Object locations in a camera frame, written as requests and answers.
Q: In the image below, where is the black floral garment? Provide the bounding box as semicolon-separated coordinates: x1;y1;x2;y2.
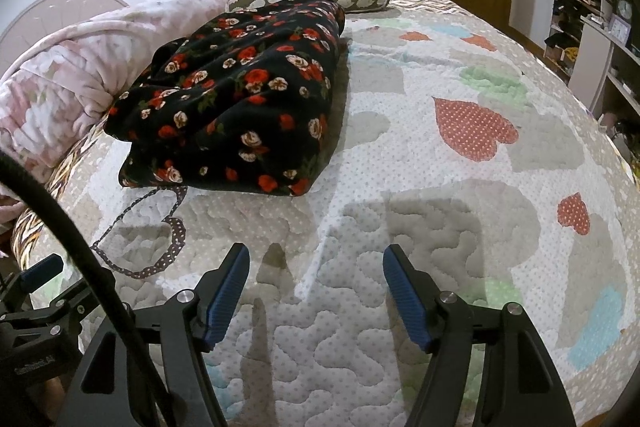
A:
104;0;345;196

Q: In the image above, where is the pink floral comforter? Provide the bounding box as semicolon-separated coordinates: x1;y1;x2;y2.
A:
1;0;229;183

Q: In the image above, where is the heart patchwork quilt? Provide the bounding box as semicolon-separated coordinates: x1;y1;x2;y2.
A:
48;0;639;426

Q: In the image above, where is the pink headboard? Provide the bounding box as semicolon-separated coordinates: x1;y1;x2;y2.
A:
1;0;128;74

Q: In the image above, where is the white shelf unit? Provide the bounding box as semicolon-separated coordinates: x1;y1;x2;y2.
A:
541;0;640;148

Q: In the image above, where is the black clock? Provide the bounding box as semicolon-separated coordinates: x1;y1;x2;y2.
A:
614;0;634;24

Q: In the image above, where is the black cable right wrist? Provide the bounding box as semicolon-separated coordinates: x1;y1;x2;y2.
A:
0;150;137;338

